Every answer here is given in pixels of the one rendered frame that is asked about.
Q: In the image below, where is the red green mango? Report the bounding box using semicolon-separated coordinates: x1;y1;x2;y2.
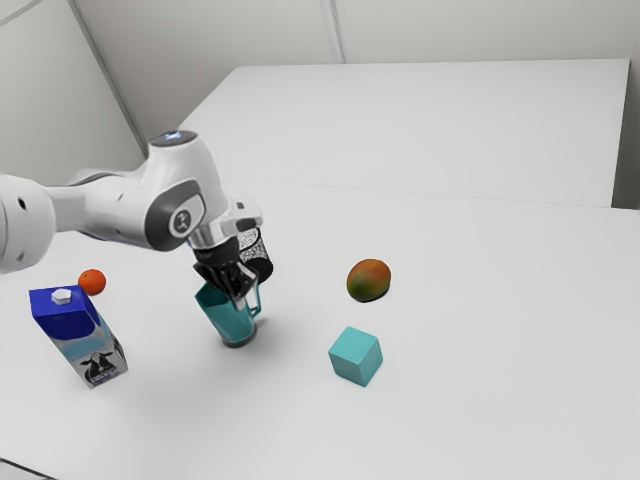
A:
345;258;393;303

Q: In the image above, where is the teal faceted mug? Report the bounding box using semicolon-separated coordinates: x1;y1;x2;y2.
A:
193;280;263;348

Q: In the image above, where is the teal cube block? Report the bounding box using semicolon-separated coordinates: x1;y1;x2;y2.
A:
327;325;384;388

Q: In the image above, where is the blue milk carton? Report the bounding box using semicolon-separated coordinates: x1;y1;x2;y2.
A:
28;284;129;390

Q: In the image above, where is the orange fruit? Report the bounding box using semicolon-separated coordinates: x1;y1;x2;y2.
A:
77;268;108;296

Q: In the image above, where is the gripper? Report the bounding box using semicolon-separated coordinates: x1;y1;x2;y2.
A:
191;225;275;313

